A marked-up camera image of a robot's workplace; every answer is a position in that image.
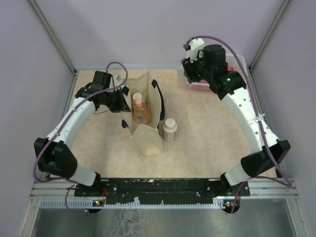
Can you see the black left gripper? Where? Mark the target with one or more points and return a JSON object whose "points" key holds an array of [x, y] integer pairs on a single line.
{"points": [[122, 105]]}

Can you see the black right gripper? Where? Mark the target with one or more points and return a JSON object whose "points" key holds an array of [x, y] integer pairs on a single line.
{"points": [[188, 66]]}

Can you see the green bottle beige cap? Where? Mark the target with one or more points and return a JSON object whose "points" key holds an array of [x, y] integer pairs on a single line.
{"points": [[137, 96]]}

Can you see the beige canvas tote bag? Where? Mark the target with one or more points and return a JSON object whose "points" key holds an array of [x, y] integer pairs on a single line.
{"points": [[146, 138]]}

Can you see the orange lotion bottle pink cap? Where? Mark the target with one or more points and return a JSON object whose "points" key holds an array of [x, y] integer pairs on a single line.
{"points": [[141, 114]]}

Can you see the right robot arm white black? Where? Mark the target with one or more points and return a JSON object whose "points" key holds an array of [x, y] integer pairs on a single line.
{"points": [[265, 147]]}

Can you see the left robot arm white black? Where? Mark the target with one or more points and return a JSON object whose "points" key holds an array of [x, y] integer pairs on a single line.
{"points": [[54, 155]]}

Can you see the white plastic basket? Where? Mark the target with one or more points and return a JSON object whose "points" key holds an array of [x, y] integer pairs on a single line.
{"points": [[205, 87]]}

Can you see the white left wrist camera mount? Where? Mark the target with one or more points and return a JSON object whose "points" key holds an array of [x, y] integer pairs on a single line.
{"points": [[115, 81]]}

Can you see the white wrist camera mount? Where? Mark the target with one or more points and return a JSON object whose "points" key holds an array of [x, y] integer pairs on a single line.
{"points": [[192, 48], [115, 81]]}

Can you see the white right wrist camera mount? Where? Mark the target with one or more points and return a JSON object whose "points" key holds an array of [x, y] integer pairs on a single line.
{"points": [[192, 48]]}

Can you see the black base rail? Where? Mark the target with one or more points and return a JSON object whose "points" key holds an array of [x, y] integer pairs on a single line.
{"points": [[159, 190]]}

